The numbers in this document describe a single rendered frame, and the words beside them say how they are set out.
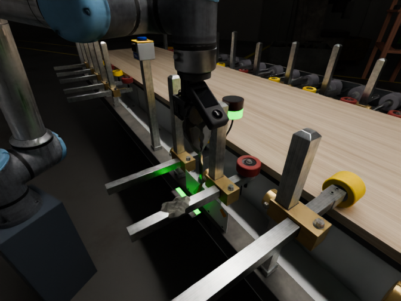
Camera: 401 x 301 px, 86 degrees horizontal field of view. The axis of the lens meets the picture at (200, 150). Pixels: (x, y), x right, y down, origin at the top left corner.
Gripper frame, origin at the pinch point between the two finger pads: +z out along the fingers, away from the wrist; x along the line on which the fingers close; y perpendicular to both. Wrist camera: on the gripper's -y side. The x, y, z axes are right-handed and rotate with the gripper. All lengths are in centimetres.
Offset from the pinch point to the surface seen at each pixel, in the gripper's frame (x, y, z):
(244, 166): -15.2, -2.7, 10.4
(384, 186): -43, -31, 11
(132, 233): 22.2, -2.4, 15.1
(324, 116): -75, 5, 11
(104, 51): -8, 126, -8
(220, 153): -7.8, 0.9, 4.5
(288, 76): -115, 56, 9
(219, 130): -7.0, 0.9, -3.5
